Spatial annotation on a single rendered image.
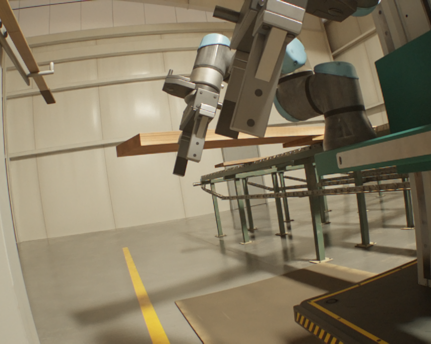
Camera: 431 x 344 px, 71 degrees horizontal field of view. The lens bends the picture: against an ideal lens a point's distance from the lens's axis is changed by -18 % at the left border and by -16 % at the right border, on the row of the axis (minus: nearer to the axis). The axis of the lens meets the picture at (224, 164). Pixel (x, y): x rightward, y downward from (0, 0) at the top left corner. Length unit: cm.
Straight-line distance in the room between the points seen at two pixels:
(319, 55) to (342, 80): 1069
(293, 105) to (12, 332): 85
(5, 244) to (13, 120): 895
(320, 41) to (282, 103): 1087
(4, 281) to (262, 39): 46
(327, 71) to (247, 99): 66
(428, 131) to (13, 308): 70
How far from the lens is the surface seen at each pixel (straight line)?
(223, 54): 82
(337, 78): 91
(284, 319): 171
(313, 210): 260
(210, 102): 72
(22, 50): 72
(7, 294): 55
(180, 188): 907
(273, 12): 26
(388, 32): 97
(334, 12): 40
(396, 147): 67
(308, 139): 203
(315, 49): 1160
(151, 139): 135
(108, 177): 889
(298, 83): 98
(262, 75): 27
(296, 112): 100
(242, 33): 36
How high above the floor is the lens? 69
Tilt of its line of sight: 3 degrees up
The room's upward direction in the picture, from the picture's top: 9 degrees counter-clockwise
